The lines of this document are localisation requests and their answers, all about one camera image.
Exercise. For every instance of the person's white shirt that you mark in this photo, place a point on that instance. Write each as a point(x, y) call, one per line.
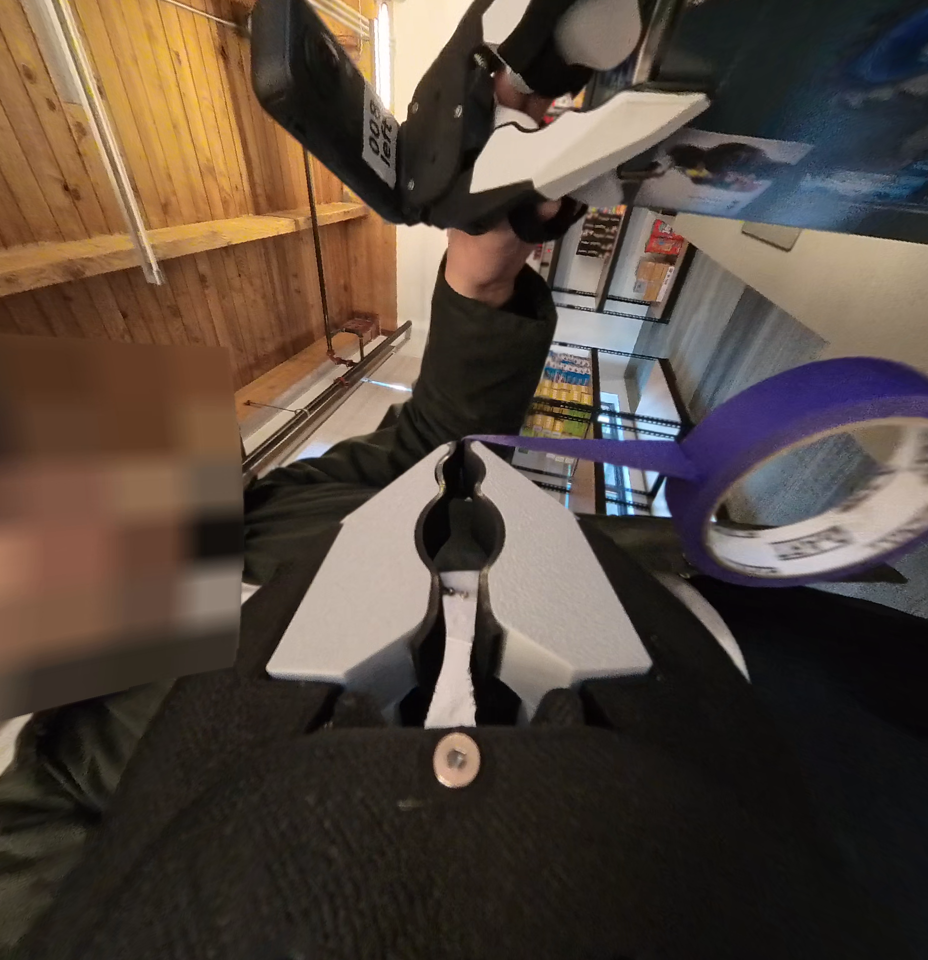
point(456, 660)

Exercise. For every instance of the fluorescent ceiling light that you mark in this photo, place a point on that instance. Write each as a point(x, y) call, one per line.
point(384, 45)

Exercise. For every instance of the black tractor-print toy box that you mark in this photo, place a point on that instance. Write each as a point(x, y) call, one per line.
point(809, 90)

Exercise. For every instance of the person's left hand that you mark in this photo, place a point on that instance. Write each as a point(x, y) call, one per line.
point(486, 262)

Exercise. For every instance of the black shelving rack with goods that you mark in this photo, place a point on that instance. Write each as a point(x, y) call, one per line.
point(644, 255)

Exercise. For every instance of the person's dark jacket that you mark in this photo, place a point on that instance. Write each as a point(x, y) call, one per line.
point(846, 675)

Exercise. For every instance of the purple tape roll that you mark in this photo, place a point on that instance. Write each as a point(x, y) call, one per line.
point(794, 397)

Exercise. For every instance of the metal railing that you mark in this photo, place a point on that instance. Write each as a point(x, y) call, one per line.
point(321, 405)

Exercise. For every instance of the black vertical pipe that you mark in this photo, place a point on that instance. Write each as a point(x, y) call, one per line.
point(318, 262)

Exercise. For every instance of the stack of yellow-green boxes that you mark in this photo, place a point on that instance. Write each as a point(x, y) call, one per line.
point(561, 397)

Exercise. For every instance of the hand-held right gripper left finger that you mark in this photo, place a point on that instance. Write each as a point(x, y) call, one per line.
point(351, 600)

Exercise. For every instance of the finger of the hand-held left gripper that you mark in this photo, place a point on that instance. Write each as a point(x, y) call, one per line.
point(584, 150)

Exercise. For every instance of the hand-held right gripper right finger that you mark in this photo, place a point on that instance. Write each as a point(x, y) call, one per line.
point(569, 600)

